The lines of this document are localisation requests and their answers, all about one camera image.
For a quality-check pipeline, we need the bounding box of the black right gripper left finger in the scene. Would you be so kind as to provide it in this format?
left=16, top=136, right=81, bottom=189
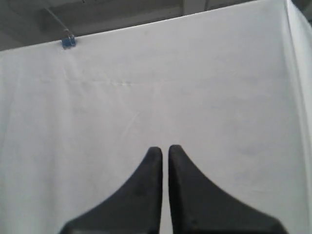
left=60, top=147, right=163, bottom=234

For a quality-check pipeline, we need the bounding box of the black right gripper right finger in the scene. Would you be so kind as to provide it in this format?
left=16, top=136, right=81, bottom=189
left=168, top=145, right=285, bottom=234

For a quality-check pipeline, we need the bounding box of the white backdrop curtain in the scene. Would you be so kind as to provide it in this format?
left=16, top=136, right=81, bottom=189
left=0, top=0, right=312, bottom=234

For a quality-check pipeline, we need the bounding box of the blue binder clip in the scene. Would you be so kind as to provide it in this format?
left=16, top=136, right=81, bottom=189
left=61, top=35, right=76, bottom=49

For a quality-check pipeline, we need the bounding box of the grey suspension wire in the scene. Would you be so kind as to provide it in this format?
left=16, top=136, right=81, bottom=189
left=47, top=8, right=71, bottom=35

